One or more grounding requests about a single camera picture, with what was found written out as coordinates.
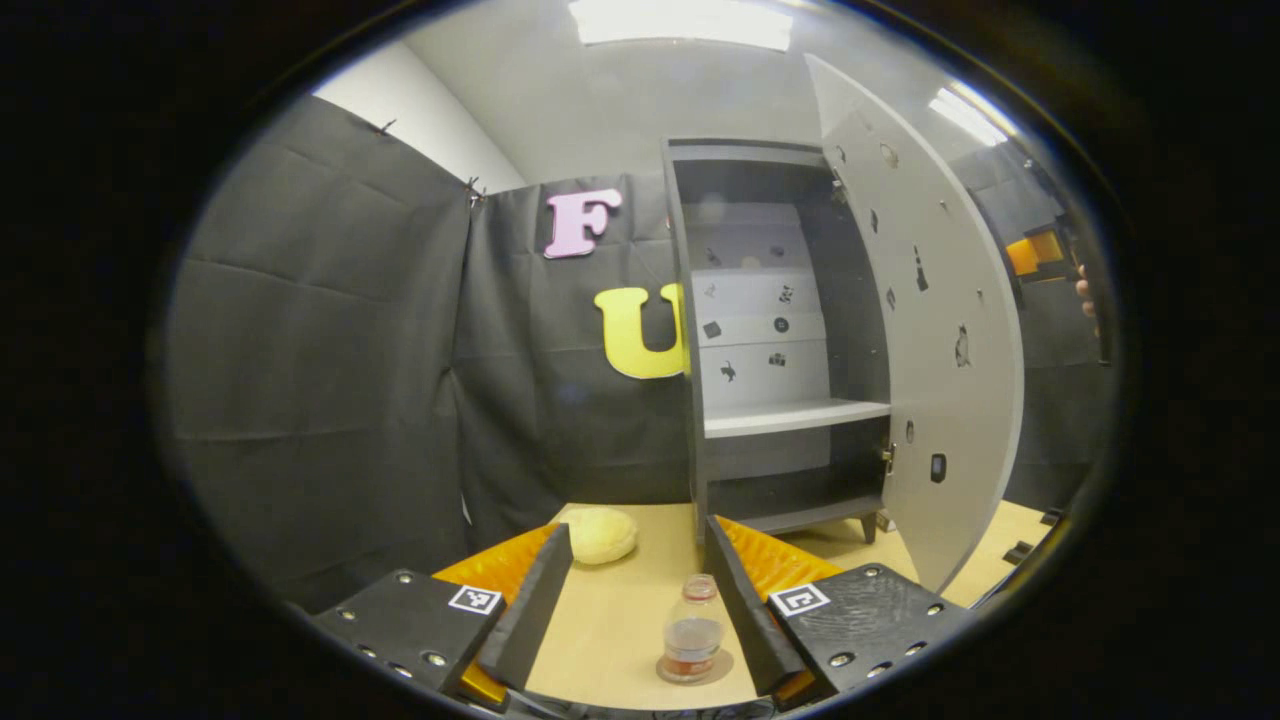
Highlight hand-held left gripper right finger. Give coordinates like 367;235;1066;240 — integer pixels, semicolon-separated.
703;515;976;713

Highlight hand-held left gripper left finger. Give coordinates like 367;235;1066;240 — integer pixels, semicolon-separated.
310;522;576;713

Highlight clear plastic bottle red label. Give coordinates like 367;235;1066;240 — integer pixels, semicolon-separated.
663;574;724;684

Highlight light grey cabinet door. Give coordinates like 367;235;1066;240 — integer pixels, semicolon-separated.
805;53;1026;594

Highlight dark grey cabinet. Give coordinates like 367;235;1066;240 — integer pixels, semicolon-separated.
662;137;896;546

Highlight narrow ceiling light panel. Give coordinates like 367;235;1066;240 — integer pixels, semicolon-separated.
927;82;1021;149

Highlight black backdrop cloth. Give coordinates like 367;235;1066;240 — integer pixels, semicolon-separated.
160;95;1116;613

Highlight large ceiling light panel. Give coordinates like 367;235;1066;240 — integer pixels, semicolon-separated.
568;0;795;53

